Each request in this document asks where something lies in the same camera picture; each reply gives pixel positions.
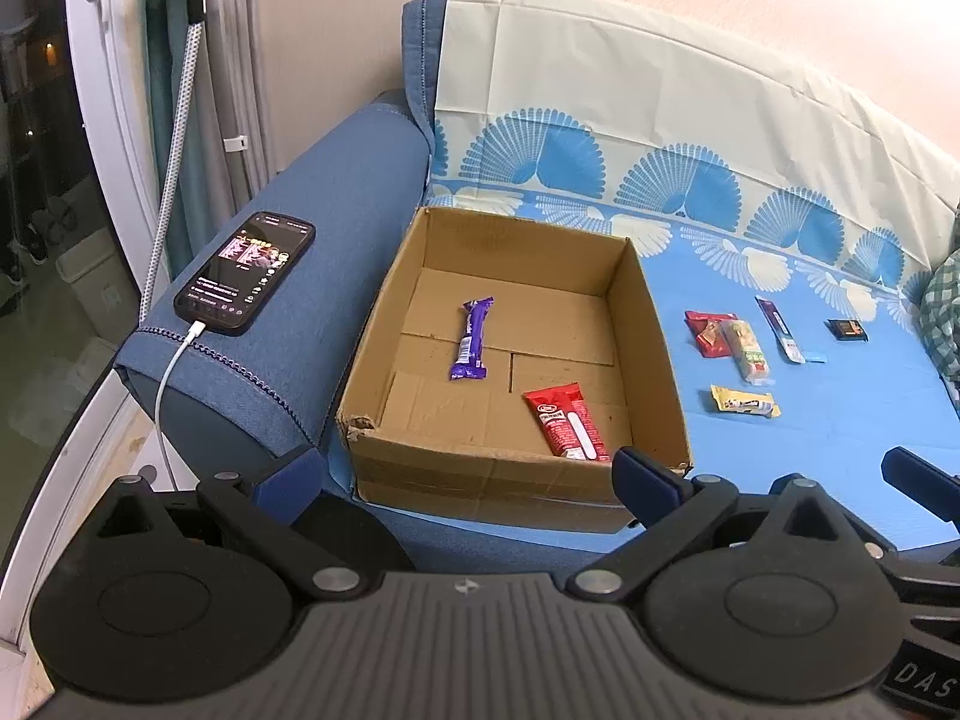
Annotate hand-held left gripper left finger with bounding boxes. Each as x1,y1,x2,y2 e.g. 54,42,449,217
91,444,376,605

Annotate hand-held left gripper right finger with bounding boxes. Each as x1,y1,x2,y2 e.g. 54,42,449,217
566,446,877,602

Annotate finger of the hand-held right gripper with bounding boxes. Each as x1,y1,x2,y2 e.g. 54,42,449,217
880,447,960,502

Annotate red white snack packet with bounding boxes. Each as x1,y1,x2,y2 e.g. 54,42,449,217
523,384,613,463

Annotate yellow snack packet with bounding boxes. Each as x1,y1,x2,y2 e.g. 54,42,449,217
709,385,782,419

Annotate brown cardboard box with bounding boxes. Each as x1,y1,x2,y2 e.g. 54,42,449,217
336,205,694,523

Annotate small red candy packet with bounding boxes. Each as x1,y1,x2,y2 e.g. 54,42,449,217
684,310,730,359

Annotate clear cracker packet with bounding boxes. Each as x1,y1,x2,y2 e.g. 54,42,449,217
718,319,773,388

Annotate purple white stick packet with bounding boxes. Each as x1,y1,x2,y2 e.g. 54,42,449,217
754,296,806,365

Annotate purple chocolate bar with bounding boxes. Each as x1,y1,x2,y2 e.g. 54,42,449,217
448,297,496,381

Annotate blue white printed cover sheet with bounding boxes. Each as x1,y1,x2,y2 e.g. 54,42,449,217
422,0,960,554

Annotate green checked cloth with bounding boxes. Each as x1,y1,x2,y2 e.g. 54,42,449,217
913,247,960,421

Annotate black smartphone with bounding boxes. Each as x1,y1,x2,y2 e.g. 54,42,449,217
173,211,317,337

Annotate blue fabric sofa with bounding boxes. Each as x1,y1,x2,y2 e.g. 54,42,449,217
112,0,960,582

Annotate teal curtain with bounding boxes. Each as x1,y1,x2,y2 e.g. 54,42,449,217
141,0,197,280

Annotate white pipe bundle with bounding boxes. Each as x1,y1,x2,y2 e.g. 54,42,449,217
201,0,280,212

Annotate white charging cable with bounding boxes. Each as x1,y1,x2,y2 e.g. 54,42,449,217
154,321,208,494

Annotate black white braided cable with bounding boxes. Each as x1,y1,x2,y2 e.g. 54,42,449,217
139,0,209,327

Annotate white window frame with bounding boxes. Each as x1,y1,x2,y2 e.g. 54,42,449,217
0,0,181,650

